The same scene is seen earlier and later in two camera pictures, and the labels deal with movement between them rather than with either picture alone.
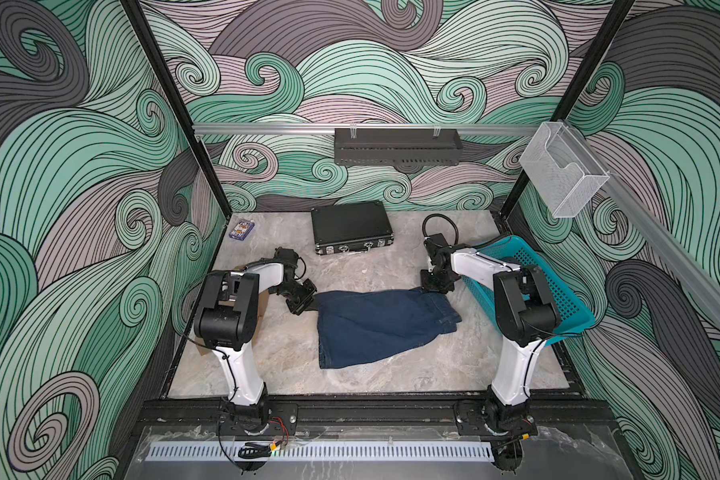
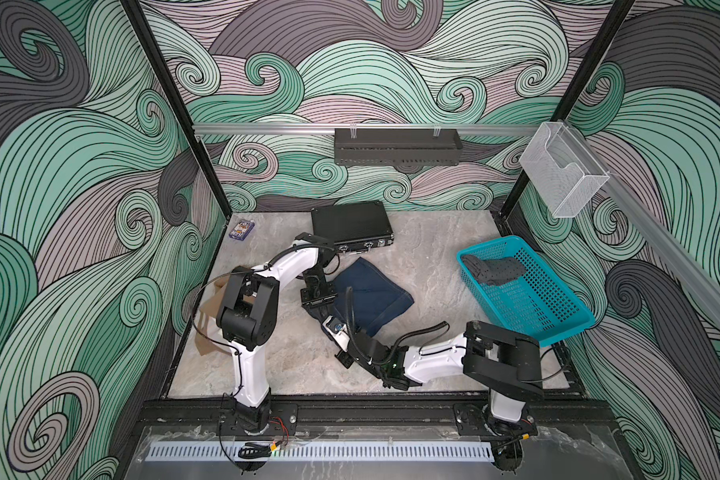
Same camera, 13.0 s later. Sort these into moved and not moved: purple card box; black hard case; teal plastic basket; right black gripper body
Moved: right black gripper body
Not moved: purple card box; black hard case; teal plastic basket
